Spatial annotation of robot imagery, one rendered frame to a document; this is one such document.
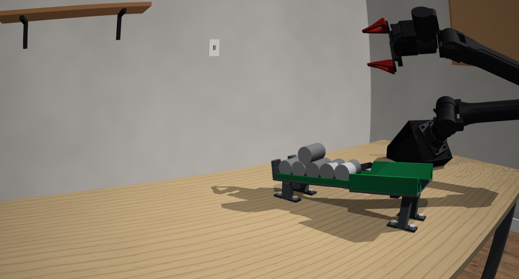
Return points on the white cylinder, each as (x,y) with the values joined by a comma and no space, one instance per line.
(285,167)
(298,168)
(313,168)
(327,169)
(343,170)

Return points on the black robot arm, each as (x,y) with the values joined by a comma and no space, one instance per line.
(456,46)

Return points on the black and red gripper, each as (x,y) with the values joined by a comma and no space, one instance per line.
(386,65)

